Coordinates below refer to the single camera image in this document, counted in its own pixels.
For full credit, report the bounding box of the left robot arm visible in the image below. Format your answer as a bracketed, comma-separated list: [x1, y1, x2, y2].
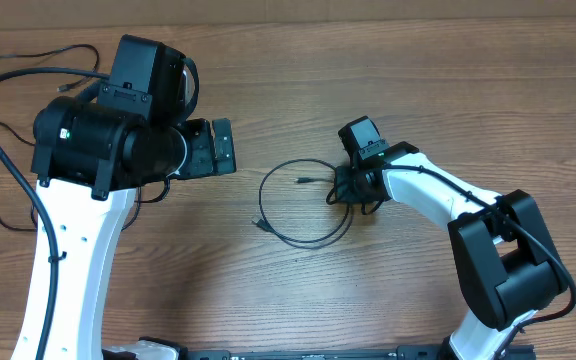
[13, 35, 236, 359]

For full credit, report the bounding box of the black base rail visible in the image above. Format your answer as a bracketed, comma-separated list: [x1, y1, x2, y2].
[102, 337, 537, 360]

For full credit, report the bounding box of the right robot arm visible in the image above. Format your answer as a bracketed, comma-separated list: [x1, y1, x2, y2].
[328, 116, 576, 359]

